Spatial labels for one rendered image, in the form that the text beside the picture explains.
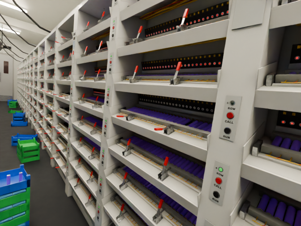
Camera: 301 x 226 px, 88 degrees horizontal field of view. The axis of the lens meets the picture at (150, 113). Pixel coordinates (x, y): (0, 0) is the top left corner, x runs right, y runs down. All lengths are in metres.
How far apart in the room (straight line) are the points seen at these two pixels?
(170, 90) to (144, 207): 0.55
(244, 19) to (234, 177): 0.42
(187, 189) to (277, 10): 0.58
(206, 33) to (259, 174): 0.42
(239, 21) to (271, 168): 0.38
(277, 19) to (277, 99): 0.19
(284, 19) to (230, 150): 0.34
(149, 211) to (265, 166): 0.53
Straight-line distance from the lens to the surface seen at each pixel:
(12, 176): 1.52
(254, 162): 0.51
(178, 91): 0.58
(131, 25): 1.05
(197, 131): 0.58
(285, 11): 0.52
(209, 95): 0.52
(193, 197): 0.63
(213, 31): 0.57
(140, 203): 0.87
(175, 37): 0.64
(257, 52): 0.49
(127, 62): 0.99
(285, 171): 0.50
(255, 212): 0.60
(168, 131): 0.61
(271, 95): 0.47
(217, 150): 0.51
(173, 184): 0.67
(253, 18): 0.52
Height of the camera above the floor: 1.08
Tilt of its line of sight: 7 degrees down
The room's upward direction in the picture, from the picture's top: 7 degrees clockwise
